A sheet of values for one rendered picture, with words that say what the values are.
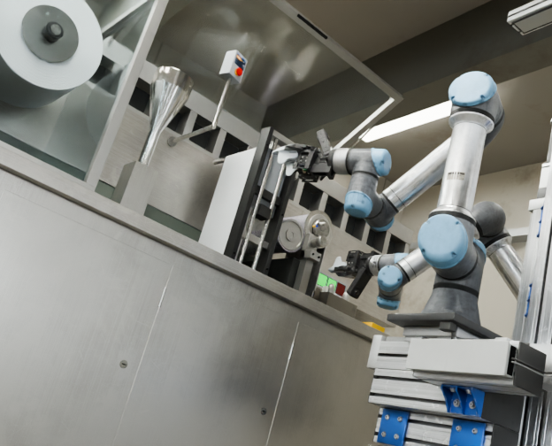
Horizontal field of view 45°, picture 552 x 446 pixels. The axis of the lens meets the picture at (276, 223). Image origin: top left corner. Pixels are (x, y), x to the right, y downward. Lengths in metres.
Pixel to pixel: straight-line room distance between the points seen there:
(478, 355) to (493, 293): 3.89
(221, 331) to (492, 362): 0.86
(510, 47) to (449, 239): 2.22
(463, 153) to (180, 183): 1.24
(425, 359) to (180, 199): 1.38
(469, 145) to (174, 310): 0.90
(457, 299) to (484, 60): 2.26
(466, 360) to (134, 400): 0.87
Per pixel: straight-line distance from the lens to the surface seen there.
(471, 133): 1.78
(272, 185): 2.34
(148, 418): 1.89
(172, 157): 2.63
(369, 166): 1.84
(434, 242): 1.64
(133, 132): 2.57
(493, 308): 5.28
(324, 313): 2.20
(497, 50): 3.80
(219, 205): 2.52
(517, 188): 5.60
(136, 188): 2.23
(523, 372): 1.44
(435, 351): 1.52
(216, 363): 1.98
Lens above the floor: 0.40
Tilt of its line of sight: 19 degrees up
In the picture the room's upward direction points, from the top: 16 degrees clockwise
